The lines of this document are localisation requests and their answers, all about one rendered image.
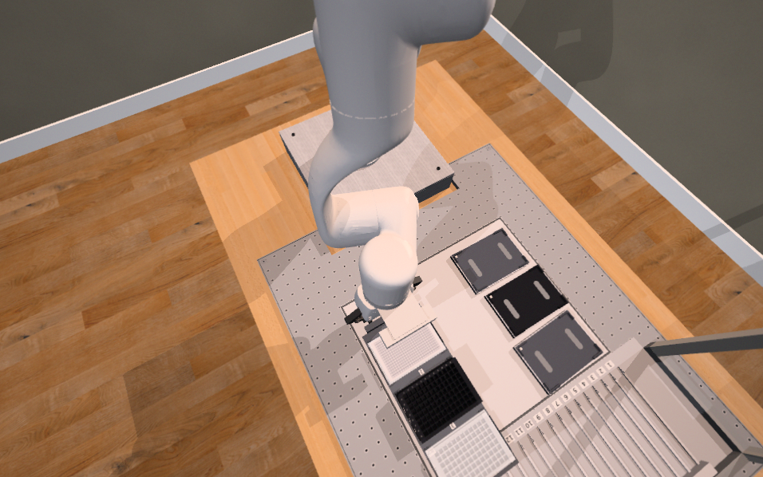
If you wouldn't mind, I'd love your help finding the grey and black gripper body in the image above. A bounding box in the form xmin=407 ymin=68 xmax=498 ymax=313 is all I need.
xmin=354 ymin=285 xmax=380 ymax=321

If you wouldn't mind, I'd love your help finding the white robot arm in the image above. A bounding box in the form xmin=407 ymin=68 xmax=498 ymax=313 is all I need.
xmin=308 ymin=0 xmax=496 ymax=349

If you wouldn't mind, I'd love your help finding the black deep-well block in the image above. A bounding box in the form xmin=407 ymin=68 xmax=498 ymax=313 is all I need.
xmin=395 ymin=357 xmax=483 ymax=443

